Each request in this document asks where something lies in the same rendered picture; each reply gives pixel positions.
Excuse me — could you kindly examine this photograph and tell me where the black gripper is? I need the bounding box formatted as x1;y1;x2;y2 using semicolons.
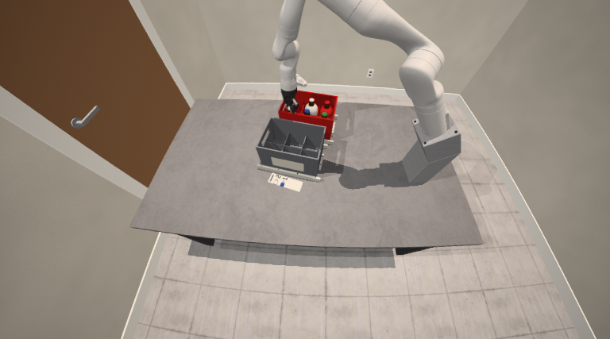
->
280;88;299;113

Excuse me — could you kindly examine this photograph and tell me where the red crate with dividers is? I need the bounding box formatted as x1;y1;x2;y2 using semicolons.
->
278;91;336;140

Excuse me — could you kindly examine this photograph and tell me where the grey divided crate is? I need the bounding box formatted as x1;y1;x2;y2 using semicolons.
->
256;117;324;177

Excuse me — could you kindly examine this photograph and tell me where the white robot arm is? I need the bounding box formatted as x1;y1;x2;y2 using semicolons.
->
272;0;450;137

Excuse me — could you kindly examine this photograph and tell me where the white paper pick list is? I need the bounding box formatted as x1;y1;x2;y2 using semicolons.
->
268;173;303;192

